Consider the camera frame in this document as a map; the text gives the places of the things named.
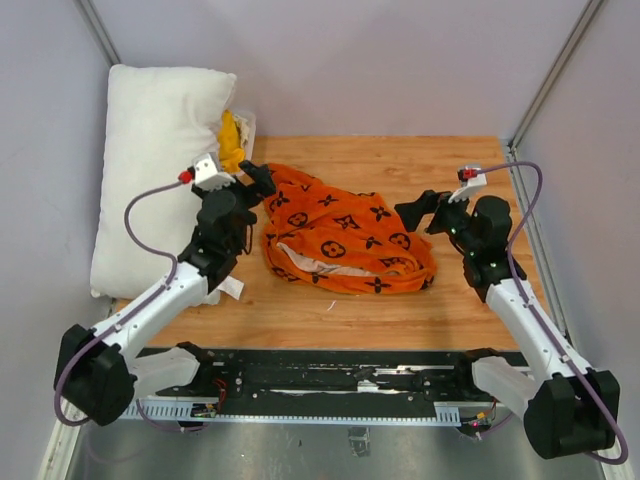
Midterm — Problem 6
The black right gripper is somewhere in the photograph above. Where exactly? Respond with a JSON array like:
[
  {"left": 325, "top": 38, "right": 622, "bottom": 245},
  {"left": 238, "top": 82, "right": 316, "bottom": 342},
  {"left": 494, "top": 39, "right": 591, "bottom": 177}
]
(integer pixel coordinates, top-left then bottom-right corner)
[{"left": 396, "top": 186, "right": 480, "bottom": 255}]

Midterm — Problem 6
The orange monogram pillowcase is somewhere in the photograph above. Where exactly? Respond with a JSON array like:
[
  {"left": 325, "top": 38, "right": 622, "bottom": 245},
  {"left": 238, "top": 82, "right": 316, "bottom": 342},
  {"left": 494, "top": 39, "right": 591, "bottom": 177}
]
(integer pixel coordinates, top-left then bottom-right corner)
[{"left": 261, "top": 163, "right": 437, "bottom": 295}]

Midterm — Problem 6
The white pillow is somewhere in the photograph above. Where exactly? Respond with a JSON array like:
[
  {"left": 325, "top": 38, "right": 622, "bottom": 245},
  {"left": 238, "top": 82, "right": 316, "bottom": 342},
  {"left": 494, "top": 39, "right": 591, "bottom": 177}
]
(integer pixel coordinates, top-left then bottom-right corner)
[{"left": 90, "top": 64, "right": 237, "bottom": 299}]

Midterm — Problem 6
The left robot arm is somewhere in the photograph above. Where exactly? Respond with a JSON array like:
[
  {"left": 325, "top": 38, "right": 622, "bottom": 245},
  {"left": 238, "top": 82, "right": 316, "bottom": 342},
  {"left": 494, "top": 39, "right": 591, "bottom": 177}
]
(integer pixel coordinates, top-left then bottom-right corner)
[{"left": 53, "top": 154, "right": 276, "bottom": 427}]

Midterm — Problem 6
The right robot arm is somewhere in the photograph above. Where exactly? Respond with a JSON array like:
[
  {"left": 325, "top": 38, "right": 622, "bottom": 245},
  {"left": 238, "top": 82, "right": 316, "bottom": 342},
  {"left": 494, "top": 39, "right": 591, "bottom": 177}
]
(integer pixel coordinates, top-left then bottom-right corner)
[{"left": 395, "top": 190, "right": 628, "bottom": 464}]

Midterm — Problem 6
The white plastic bin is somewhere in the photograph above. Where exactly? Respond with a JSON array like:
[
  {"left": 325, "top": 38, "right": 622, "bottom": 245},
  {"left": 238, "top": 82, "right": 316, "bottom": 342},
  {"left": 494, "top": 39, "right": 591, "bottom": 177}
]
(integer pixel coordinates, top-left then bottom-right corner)
[{"left": 234, "top": 106, "right": 258, "bottom": 177}]

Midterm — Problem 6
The yellow cloth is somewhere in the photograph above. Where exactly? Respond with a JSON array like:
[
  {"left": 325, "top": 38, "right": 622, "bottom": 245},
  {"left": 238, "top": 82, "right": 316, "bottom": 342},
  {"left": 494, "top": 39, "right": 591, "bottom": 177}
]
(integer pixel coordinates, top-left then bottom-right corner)
[{"left": 218, "top": 110, "right": 245, "bottom": 174}]

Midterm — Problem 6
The floral patterned cloth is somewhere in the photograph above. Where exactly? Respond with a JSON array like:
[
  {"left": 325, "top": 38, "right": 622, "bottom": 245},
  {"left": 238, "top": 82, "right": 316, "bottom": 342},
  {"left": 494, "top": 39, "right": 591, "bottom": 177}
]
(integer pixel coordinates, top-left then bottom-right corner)
[{"left": 234, "top": 111, "right": 255, "bottom": 149}]

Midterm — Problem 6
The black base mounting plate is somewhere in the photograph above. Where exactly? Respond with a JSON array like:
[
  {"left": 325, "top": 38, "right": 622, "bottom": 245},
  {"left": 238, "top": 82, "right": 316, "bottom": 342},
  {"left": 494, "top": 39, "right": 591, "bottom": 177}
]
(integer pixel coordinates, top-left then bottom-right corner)
[{"left": 134, "top": 348, "right": 531, "bottom": 414}]

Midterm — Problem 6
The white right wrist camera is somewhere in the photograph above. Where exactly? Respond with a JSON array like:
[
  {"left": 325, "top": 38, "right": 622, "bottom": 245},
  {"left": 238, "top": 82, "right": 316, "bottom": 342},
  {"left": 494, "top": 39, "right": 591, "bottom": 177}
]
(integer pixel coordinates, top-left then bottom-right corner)
[{"left": 448, "top": 164, "right": 487, "bottom": 203}]

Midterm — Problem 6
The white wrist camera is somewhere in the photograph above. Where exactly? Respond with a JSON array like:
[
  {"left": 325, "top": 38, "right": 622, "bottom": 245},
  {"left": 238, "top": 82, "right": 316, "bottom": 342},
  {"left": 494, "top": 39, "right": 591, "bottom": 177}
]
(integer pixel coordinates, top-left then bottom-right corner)
[
  {"left": 193, "top": 152, "right": 236, "bottom": 191},
  {"left": 448, "top": 164, "right": 487, "bottom": 203}
]

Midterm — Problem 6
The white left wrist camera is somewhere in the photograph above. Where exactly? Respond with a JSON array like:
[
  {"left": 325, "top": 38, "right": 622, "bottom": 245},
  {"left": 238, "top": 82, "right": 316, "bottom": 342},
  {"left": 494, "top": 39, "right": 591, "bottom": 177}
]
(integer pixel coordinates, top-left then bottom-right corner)
[{"left": 193, "top": 152, "right": 236, "bottom": 191}]

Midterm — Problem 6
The left aluminium frame post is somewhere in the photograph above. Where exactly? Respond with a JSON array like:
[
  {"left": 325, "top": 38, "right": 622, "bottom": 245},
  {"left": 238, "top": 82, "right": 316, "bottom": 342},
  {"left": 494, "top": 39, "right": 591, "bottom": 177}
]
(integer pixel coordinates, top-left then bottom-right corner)
[{"left": 73, "top": 0, "right": 121, "bottom": 66}]

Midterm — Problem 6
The aluminium frame post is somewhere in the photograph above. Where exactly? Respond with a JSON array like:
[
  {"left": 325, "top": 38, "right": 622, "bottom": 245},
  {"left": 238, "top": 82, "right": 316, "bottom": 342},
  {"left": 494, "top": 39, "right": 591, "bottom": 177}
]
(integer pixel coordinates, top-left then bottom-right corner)
[
  {"left": 73, "top": 0, "right": 121, "bottom": 66},
  {"left": 506, "top": 0, "right": 608, "bottom": 150}
]

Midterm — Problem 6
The slotted aluminium cable rail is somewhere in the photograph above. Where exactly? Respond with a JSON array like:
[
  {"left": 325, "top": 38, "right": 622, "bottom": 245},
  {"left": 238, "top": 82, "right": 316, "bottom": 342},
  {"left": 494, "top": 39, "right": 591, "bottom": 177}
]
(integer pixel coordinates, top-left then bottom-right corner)
[{"left": 119, "top": 399, "right": 462, "bottom": 429}]

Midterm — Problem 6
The right aluminium frame post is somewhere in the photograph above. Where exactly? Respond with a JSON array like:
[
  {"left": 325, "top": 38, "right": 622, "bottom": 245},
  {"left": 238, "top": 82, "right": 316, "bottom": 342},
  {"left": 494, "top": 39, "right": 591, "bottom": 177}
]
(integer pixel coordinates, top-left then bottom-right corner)
[{"left": 506, "top": 0, "right": 608, "bottom": 150}]

